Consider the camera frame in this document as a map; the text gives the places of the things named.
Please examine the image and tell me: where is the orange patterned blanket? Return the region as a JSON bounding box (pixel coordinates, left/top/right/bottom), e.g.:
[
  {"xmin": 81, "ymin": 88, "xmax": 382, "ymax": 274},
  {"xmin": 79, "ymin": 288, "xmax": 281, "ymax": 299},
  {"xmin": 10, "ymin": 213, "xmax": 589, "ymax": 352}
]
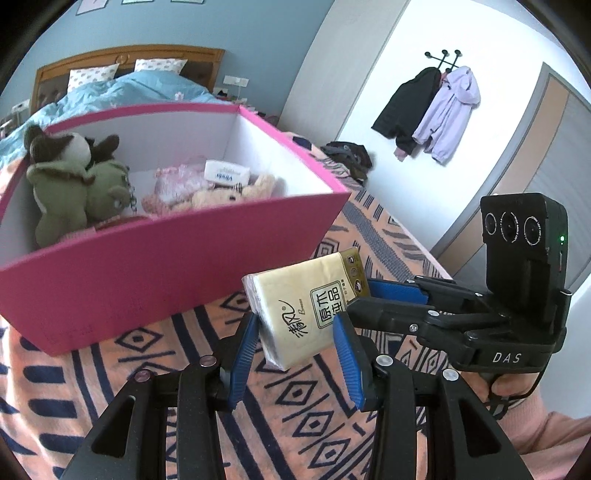
[{"xmin": 0, "ymin": 131, "xmax": 462, "ymax": 480}]

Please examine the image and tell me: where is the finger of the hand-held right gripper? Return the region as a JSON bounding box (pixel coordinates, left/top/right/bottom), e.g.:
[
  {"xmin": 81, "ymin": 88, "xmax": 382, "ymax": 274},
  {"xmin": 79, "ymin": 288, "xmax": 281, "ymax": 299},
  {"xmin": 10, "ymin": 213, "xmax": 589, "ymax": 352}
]
[
  {"xmin": 369, "ymin": 275, "xmax": 491, "ymax": 317},
  {"xmin": 346, "ymin": 298, "xmax": 485, "ymax": 356}
]

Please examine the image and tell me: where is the wooden headboard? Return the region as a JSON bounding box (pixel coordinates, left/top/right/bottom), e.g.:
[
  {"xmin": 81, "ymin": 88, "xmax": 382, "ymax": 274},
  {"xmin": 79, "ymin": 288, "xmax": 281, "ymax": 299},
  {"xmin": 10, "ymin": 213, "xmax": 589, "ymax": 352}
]
[{"xmin": 34, "ymin": 45, "xmax": 225, "ymax": 116}]

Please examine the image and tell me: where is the lilac hanging jacket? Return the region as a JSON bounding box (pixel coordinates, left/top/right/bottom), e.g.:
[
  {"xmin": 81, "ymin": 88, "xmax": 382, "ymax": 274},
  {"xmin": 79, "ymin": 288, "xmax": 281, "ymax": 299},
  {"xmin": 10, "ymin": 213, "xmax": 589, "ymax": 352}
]
[{"xmin": 412, "ymin": 65, "xmax": 481, "ymax": 164}]

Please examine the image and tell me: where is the person's right hand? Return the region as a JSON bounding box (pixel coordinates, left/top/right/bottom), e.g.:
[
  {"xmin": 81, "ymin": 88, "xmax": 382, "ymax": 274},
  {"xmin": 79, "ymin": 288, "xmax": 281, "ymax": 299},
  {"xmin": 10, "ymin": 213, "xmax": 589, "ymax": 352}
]
[{"xmin": 475, "ymin": 369, "xmax": 546, "ymax": 416}]

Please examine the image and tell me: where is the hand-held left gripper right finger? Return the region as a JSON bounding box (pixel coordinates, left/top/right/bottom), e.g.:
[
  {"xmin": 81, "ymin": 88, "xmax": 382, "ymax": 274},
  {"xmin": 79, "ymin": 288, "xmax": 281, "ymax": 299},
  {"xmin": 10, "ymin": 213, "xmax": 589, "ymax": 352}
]
[{"xmin": 332, "ymin": 318, "xmax": 515, "ymax": 480}]

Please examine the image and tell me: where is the grey sliding door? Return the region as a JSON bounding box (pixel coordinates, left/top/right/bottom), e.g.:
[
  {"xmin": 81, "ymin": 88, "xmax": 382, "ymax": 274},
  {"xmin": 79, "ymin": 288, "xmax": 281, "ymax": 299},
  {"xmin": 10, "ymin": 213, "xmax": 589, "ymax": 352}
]
[{"xmin": 429, "ymin": 62, "xmax": 591, "ymax": 301}]

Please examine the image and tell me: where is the green frog plush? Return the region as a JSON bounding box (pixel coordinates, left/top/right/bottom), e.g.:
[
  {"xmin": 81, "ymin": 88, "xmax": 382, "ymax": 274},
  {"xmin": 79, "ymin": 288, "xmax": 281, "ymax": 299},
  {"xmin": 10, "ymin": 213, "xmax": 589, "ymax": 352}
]
[{"xmin": 25, "ymin": 159, "xmax": 134, "ymax": 247}]

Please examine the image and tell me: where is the floral tissue packet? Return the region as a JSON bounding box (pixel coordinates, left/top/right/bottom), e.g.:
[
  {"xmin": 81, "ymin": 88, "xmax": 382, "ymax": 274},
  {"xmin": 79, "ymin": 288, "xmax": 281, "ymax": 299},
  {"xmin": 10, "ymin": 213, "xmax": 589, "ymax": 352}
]
[{"xmin": 204, "ymin": 159, "xmax": 252, "ymax": 188}]

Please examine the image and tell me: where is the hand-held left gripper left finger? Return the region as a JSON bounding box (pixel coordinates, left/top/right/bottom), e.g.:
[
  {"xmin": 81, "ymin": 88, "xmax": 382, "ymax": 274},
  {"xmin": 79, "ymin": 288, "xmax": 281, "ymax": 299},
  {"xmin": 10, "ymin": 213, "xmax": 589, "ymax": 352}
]
[{"xmin": 60, "ymin": 315, "xmax": 262, "ymax": 480}]

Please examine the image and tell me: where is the pile of dark clothes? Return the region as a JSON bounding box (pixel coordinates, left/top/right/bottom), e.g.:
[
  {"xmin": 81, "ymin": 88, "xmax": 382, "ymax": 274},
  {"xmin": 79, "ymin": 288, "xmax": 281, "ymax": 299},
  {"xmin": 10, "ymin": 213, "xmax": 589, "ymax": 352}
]
[{"xmin": 320, "ymin": 141, "xmax": 374, "ymax": 183}]

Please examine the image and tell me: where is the dark brown white plush dog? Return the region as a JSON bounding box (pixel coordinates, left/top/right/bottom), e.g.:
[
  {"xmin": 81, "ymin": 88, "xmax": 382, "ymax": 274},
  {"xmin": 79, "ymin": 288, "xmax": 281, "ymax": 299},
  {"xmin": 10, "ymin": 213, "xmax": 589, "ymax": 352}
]
[{"xmin": 23, "ymin": 124, "xmax": 120, "ymax": 174}]

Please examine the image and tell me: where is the white printed pillow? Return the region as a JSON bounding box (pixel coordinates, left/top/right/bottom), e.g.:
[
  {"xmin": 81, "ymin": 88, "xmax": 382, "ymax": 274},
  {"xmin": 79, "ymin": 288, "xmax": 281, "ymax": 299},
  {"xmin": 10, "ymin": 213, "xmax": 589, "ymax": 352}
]
[
  {"xmin": 68, "ymin": 65, "xmax": 120, "ymax": 93},
  {"xmin": 135, "ymin": 58, "xmax": 182, "ymax": 75}
]

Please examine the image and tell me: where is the cream teddy bear plush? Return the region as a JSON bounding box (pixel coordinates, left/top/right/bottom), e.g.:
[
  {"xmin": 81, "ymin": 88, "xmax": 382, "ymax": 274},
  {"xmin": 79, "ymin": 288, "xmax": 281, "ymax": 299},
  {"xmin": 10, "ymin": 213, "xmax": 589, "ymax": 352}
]
[{"xmin": 191, "ymin": 173, "xmax": 277, "ymax": 208}]

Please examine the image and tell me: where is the pink cardboard box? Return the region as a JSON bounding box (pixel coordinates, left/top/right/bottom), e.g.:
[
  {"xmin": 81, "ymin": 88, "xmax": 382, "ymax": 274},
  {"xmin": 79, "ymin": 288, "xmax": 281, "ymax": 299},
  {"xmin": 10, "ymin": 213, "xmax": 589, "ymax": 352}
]
[{"xmin": 0, "ymin": 102, "xmax": 352, "ymax": 356}]

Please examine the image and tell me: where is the black wall coat hook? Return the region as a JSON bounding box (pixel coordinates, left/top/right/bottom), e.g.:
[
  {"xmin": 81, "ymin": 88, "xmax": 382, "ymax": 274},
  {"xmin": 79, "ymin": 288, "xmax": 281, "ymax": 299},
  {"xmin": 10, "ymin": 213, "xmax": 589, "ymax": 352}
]
[{"xmin": 424, "ymin": 49, "xmax": 462, "ymax": 75}]

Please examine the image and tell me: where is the black hanging jacket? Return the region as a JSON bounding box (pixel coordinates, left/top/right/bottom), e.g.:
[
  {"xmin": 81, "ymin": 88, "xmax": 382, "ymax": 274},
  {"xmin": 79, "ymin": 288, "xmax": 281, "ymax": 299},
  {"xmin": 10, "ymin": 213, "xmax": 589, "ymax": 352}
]
[{"xmin": 372, "ymin": 67, "xmax": 441, "ymax": 155}]

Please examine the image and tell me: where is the pink drawstring pouch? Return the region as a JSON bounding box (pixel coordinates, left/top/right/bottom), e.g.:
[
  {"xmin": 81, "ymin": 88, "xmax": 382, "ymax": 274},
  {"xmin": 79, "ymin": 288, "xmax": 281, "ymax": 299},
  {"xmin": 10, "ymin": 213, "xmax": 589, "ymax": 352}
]
[{"xmin": 141, "ymin": 164, "xmax": 213, "ymax": 215}]

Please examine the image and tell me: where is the blue floral duvet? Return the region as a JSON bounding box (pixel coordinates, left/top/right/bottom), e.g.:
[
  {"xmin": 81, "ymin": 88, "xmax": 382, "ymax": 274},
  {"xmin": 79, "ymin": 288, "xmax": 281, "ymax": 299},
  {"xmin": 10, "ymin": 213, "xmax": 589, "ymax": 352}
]
[{"xmin": 0, "ymin": 71, "xmax": 222, "ymax": 162}]

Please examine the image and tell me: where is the beige tissue packet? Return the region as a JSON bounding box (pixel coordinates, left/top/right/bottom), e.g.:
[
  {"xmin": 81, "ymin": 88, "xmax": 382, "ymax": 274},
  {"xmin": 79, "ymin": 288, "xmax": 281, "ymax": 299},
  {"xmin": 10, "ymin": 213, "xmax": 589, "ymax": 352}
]
[{"xmin": 242, "ymin": 247, "xmax": 370, "ymax": 370}]

